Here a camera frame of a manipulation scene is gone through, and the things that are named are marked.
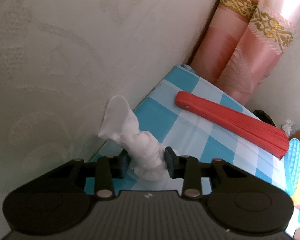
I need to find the pink curtain with gold trim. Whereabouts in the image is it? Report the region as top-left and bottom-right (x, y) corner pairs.
(191, 0), (300, 104)

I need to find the blue white checkered tablecloth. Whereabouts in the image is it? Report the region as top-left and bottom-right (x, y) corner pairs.
(96, 66), (288, 193)

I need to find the rainbow round pop-it toy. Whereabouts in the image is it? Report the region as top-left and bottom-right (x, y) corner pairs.
(284, 138), (300, 210)

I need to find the red folded hand fan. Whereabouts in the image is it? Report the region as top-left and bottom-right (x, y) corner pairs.
(175, 91), (289, 159)

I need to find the black object behind table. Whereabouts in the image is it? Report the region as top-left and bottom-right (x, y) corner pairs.
(253, 110), (276, 127)

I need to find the white wall charger plug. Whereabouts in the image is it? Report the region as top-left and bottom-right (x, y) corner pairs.
(281, 119), (294, 137)

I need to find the white knotted sock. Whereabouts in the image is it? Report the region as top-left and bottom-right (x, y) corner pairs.
(98, 95), (167, 181)

